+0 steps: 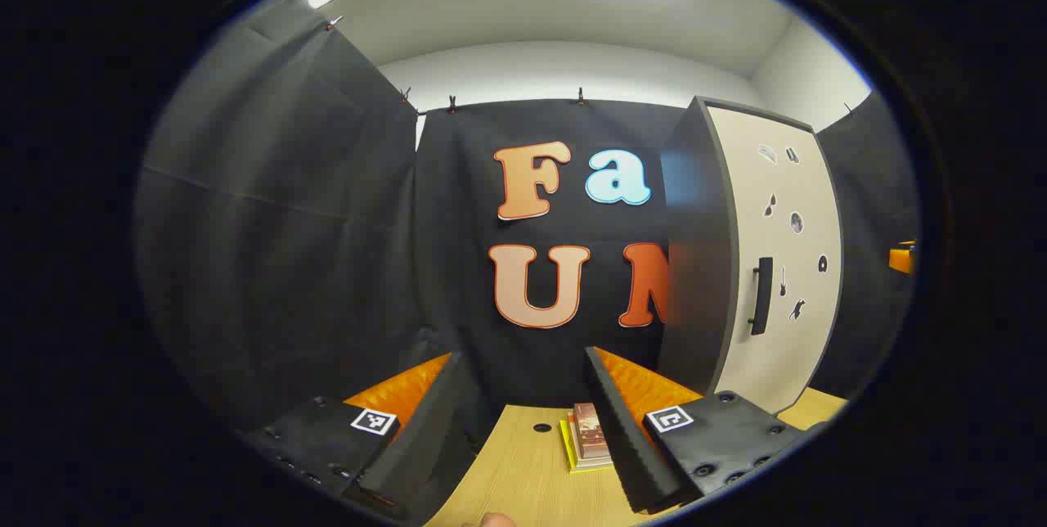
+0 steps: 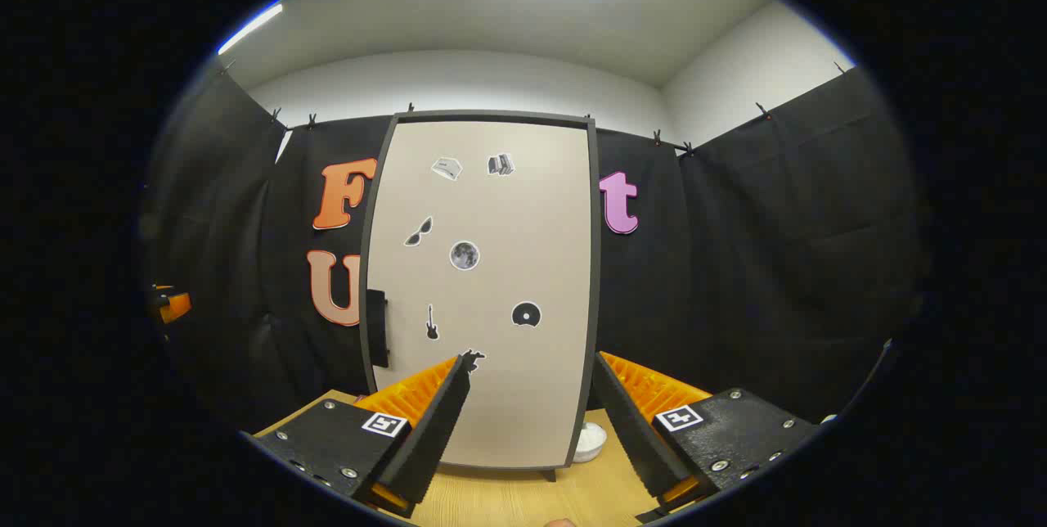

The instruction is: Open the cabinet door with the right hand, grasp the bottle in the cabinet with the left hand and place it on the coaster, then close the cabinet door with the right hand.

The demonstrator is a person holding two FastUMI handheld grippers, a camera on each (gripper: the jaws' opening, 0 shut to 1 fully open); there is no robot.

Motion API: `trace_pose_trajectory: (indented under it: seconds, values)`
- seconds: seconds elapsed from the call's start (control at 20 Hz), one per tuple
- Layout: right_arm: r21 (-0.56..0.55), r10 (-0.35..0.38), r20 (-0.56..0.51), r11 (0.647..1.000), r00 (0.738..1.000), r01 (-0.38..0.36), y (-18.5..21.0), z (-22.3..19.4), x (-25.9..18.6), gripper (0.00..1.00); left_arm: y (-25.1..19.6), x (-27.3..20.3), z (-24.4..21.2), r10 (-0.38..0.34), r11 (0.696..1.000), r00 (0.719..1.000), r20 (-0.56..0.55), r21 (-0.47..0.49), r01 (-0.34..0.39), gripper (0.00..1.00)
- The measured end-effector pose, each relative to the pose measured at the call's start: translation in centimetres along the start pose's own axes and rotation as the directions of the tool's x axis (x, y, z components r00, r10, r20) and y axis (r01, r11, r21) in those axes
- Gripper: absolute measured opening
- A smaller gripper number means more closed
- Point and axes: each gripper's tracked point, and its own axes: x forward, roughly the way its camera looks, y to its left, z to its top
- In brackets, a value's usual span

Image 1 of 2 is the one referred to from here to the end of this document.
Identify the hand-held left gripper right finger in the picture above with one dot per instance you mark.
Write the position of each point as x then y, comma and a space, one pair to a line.
622, 445

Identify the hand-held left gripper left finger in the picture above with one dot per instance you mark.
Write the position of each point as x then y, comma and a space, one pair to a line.
425, 437

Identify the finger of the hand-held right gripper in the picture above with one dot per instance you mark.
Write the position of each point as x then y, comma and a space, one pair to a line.
902, 258

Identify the grey cabinet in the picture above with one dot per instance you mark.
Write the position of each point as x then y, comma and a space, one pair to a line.
695, 265

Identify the black backdrop cloth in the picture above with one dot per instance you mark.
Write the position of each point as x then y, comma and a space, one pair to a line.
286, 265

